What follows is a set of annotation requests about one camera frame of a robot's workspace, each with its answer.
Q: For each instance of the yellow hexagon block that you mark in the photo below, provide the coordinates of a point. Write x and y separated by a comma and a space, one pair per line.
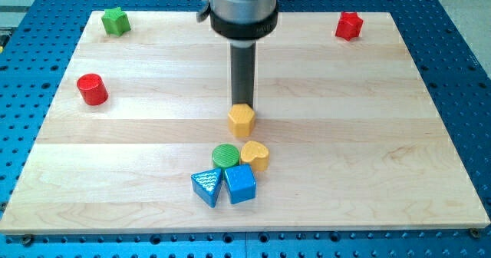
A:
241, 120

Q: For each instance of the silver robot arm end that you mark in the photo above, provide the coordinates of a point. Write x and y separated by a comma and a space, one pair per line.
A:
240, 20

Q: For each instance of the red star block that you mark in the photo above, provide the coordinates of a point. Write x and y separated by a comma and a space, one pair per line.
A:
349, 26

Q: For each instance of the green star block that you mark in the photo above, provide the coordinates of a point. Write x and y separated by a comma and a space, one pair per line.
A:
115, 21

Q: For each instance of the yellow heart block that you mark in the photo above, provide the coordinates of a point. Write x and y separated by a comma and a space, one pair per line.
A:
256, 155

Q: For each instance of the green cylinder block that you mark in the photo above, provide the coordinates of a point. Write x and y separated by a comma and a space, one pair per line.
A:
225, 156

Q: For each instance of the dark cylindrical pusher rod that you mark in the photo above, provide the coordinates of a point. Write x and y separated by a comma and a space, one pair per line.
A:
242, 58

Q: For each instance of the blue cube block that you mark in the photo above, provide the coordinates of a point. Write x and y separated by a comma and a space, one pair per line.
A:
241, 183

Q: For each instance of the blue triangle block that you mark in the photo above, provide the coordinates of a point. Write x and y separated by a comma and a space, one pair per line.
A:
207, 185

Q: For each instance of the light wooden board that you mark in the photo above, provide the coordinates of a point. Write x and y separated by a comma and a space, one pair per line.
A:
355, 140

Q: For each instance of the red cylinder block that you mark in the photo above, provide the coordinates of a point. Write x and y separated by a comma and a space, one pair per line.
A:
92, 89

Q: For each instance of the blue perforated metal table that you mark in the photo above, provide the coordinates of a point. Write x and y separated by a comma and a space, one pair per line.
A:
38, 53

